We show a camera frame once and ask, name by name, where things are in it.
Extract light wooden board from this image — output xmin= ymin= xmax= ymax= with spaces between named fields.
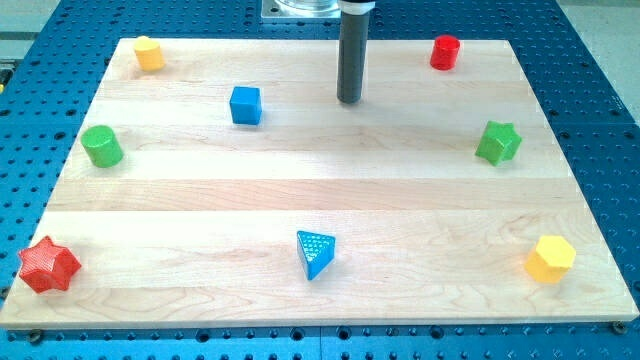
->
xmin=1 ymin=38 xmax=638 ymax=329

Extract blue triangle block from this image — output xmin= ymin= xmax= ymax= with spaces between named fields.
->
xmin=297 ymin=231 xmax=336 ymax=281

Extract blue cube block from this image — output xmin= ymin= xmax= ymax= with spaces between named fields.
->
xmin=229 ymin=86 xmax=262 ymax=125

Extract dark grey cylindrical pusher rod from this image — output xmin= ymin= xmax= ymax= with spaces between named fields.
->
xmin=337 ymin=0 xmax=375 ymax=104

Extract red cylinder block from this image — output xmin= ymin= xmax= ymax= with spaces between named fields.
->
xmin=430 ymin=34 xmax=461 ymax=71

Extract green star block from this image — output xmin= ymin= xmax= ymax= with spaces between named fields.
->
xmin=475 ymin=121 xmax=522 ymax=166

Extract yellow cylinder block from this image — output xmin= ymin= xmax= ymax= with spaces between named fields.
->
xmin=133 ymin=36 xmax=165 ymax=71

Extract green cylinder block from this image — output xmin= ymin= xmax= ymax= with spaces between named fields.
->
xmin=81 ymin=125 xmax=124 ymax=168

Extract yellow hexagon block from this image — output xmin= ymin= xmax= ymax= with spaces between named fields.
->
xmin=524 ymin=235 xmax=577 ymax=284

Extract blue perforated table plate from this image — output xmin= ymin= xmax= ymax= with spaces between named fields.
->
xmin=1 ymin=1 xmax=639 ymax=359

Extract red star block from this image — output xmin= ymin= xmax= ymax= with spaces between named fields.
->
xmin=18 ymin=236 xmax=82 ymax=293

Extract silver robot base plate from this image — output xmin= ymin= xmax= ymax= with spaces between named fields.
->
xmin=261 ymin=0 xmax=340 ymax=20

